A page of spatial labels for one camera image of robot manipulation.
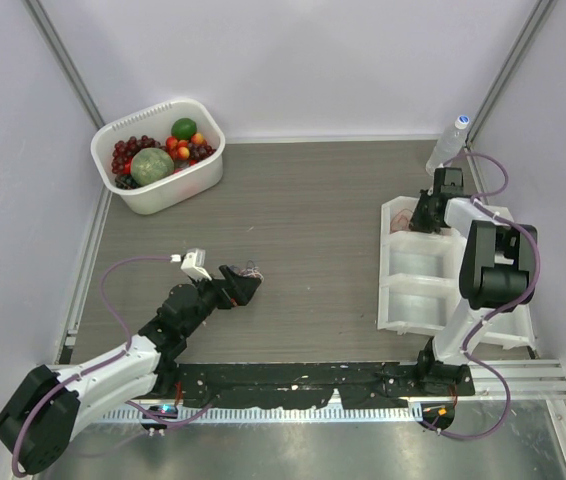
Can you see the white plastic fruit basket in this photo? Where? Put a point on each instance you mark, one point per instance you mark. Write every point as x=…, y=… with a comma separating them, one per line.
x=156, y=121

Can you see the red grape bunch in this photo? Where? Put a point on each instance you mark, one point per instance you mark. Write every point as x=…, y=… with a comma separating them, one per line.
x=124, y=151

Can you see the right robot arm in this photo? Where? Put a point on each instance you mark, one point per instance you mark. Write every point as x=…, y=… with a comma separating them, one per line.
x=498, y=272

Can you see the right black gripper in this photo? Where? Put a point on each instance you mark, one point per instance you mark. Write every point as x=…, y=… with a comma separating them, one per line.
x=416, y=223

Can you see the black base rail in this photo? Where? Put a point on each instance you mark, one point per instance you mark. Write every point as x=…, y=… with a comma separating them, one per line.
x=302, y=386

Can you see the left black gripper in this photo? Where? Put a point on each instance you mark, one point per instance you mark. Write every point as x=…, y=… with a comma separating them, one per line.
x=234, y=289

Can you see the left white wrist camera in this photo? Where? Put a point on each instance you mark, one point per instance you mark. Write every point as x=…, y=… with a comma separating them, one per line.
x=192, y=264

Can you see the green melon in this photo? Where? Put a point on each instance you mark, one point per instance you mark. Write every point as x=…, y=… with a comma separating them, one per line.
x=151, y=165

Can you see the white compartment tray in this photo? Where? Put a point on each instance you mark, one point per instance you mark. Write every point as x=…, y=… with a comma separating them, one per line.
x=418, y=280

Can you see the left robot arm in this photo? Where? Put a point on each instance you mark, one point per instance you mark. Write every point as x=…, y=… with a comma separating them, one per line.
x=50, y=407

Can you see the green lime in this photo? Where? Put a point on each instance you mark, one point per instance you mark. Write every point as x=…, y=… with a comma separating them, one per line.
x=184, y=128

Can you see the white slotted cable duct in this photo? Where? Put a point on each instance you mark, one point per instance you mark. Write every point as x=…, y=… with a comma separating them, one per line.
x=332, y=413

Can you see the red yellow cherry cluster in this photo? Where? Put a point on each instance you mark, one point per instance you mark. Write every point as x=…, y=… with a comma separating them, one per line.
x=188, y=152

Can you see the clear water bottle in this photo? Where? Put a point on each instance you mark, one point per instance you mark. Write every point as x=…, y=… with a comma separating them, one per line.
x=449, y=144

